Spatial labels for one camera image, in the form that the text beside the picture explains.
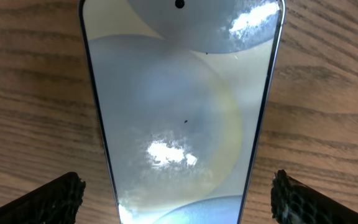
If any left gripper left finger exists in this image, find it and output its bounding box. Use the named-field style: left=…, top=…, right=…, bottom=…
left=0, top=172, right=86, bottom=224

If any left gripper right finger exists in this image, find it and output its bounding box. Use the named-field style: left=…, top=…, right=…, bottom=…
left=270, top=170, right=358, bottom=224

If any blue Galaxy smartphone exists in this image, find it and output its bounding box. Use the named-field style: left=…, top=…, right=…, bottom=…
left=78, top=0, right=285, bottom=224

